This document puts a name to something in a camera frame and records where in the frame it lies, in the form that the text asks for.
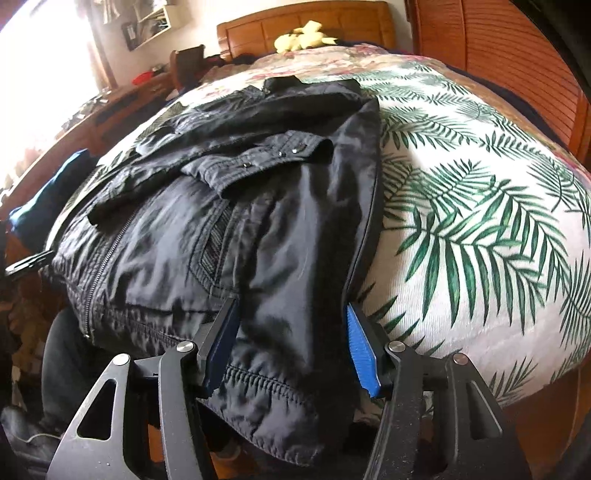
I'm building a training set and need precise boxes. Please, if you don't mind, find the black jacket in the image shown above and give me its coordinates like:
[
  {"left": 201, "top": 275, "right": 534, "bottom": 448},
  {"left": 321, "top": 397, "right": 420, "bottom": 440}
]
[{"left": 44, "top": 76, "right": 386, "bottom": 467}]

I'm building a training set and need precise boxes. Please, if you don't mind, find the dark wooden chair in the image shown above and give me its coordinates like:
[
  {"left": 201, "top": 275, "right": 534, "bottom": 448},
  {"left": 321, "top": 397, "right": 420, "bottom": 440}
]
[{"left": 168, "top": 44, "right": 206, "bottom": 93}]

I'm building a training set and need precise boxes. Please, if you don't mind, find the leaf print blanket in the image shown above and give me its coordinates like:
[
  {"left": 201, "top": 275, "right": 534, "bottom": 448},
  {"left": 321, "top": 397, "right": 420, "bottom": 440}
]
[{"left": 95, "top": 60, "right": 591, "bottom": 409}]

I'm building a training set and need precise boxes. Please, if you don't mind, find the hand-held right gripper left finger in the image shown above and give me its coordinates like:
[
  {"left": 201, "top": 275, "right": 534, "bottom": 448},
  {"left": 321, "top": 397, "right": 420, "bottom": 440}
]
[{"left": 45, "top": 298, "right": 241, "bottom": 480}]

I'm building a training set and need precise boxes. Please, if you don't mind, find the wooden louvred wardrobe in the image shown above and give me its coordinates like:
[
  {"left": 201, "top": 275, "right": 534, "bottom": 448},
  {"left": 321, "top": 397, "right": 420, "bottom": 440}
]
[{"left": 406, "top": 0, "right": 591, "bottom": 158}]

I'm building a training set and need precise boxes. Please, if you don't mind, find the long wooden desk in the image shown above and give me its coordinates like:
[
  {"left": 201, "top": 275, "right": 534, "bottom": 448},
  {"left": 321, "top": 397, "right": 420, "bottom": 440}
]
[{"left": 0, "top": 76, "right": 176, "bottom": 222}]

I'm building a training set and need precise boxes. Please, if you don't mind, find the blue folded garment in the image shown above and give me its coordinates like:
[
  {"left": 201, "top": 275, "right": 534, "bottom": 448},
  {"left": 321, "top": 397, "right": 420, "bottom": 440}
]
[{"left": 9, "top": 148, "right": 100, "bottom": 241}]

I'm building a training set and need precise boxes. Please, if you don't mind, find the wooden bed headboard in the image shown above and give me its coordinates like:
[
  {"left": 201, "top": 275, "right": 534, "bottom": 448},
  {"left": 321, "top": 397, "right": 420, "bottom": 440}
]
[{"left": 216, "top": 0, "right": 402, "bottom": 61}]

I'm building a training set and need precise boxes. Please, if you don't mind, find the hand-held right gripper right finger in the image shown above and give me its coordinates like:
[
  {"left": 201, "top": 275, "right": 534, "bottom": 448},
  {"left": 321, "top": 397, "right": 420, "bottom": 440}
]
[{"left": 346, "top": 302, "right": 534, "bottom": 480}]

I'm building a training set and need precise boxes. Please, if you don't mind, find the wooden framed window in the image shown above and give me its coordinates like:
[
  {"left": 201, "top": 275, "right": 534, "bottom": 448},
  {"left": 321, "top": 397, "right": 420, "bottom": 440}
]
[{"left": 0, "top": 0, "right": 116, "bottom": 139}]

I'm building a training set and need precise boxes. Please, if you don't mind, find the dark cloth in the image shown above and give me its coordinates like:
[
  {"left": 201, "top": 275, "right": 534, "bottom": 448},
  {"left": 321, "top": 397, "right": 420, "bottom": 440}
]
[{"left": 203, "top": 51, "right": 259, "bottom": 70}]

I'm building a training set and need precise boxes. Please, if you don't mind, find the white wall shelf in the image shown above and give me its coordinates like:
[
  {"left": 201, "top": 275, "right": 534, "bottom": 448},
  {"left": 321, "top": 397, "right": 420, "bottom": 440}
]
[{"left": 92, "top": 0, "right": 188, "bottom": 51}]

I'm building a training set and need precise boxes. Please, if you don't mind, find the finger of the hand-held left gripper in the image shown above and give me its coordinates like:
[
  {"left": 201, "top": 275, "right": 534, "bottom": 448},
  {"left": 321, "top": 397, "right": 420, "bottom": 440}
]
[{"left": 4, "top": 250, "right": 55, "bottom": 278}]

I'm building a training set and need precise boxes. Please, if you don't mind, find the yellow plush toy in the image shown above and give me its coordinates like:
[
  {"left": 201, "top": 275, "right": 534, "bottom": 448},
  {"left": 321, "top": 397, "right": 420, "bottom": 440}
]
[{"left": 274, "top": 21, "right": 339, "bottom": 52}]

